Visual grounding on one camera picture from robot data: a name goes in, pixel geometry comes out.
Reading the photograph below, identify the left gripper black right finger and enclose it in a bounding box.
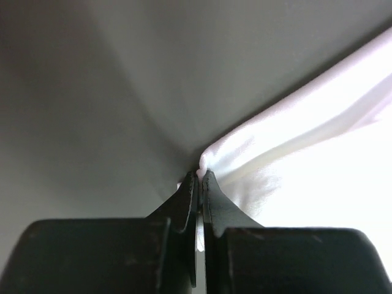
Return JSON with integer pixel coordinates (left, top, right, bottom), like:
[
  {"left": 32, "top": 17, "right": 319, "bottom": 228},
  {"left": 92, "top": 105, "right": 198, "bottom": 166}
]
[{"left": 202, "top": 171, "right": 391, "bottom": 293}]

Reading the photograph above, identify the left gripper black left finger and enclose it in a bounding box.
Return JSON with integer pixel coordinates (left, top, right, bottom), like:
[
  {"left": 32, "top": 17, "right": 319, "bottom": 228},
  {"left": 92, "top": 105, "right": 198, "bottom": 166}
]
[{"left": 1, "top": 172, "right": 198, "bottom": 293}]

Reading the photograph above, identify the white t shirt with print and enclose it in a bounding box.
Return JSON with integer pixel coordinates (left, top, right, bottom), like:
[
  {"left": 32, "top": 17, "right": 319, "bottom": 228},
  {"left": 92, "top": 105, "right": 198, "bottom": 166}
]
[{"left": 195, "top": 26, "right": 392, "bottom": 252}]

